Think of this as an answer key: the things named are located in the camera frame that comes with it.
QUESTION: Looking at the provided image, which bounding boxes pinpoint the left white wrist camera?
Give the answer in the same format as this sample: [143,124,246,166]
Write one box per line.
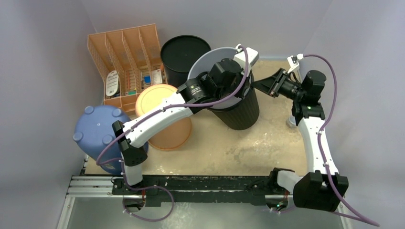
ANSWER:
[233,44,259,72]

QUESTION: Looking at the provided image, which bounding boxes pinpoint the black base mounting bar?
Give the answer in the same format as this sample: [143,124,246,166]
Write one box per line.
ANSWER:
[112,175,292,208]

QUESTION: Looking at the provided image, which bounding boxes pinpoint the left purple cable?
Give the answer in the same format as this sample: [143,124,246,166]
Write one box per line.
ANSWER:
[95,46,250,221]

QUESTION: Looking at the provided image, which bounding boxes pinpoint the white oval package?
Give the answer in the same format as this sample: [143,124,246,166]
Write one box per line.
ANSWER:
[105,70,120,97]

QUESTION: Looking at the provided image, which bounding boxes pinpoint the grey plastic bucket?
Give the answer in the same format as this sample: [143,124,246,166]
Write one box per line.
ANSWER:
[187,47,253,109]

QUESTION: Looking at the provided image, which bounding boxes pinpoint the orange plastic file organizer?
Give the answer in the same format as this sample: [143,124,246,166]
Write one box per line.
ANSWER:
[87,24,167,116]

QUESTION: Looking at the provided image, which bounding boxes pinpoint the small clear plastic cup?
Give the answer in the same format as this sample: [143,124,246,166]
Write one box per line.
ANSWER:
[286,115,297,129]

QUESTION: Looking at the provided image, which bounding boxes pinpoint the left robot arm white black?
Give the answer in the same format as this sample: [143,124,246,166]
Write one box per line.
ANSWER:
[112,55,257,195]

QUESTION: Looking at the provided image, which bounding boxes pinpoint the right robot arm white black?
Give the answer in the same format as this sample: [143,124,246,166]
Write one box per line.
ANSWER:
[252,68,349,212]

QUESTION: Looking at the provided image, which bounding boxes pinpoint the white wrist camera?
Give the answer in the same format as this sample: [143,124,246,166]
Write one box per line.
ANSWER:
[233,44,259,72]
[287,53,304,74]

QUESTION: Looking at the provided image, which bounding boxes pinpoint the aluminium frame rail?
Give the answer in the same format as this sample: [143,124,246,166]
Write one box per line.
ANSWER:
[64,175,345,200]

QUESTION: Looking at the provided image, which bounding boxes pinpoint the small boxes in organizer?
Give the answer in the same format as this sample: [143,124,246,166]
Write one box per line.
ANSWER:
[124,68,167,95]

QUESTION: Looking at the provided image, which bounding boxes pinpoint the dark navy cylindrical bin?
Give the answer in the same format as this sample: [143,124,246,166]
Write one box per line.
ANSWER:
[160,35,211,88]

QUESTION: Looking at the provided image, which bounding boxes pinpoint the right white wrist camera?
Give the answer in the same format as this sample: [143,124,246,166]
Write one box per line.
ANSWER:
[287,53,304,74]

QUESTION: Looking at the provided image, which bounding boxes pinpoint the orange plastic bucket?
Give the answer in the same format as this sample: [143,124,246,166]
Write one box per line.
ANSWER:
[135,83,193,151]

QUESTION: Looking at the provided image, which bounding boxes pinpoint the large blue plastic bucket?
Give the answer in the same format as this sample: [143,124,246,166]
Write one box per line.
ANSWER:
[73,105,131,160]

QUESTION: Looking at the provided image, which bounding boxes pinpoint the black ribbed bin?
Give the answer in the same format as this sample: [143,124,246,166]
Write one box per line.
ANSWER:
[208,86,260,130]

